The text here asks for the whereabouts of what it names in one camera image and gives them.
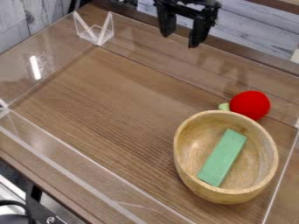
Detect clear acrylic tray walls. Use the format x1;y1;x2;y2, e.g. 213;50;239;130
0;13;299;224

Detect green rectangular block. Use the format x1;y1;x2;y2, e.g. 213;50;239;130
198;129;249;187

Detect black cable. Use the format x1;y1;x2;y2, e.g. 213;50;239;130
0;199;34;224

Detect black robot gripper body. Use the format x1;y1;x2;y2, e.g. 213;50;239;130
154;0;222;19

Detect clear acrylic corner bracket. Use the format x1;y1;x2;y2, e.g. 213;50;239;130
72;11;115;46

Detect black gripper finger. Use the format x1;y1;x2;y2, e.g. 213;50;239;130
157;4;177;38
189;15;217;48

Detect red plush strawberry toy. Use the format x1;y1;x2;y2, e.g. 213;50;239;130
219;90;271;121

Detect black metal table frame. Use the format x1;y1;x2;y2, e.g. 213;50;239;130
0;158;80;224

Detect wooden bowl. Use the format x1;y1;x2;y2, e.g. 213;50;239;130
173;110;279;205

